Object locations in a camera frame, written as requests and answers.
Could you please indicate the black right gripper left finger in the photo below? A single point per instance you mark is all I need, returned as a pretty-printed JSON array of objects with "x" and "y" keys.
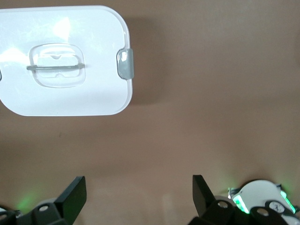
[{"x": 72, "y": 199}]

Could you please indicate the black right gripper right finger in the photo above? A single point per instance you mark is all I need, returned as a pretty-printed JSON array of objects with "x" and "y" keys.
[{"x": 202, "y": 199}]

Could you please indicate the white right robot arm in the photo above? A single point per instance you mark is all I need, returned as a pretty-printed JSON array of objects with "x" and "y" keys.
[{"x": 255, "y": 192}]

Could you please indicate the white lidded storage box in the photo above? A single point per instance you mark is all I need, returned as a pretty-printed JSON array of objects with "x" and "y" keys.
[{"x": 93, "y": 93}]

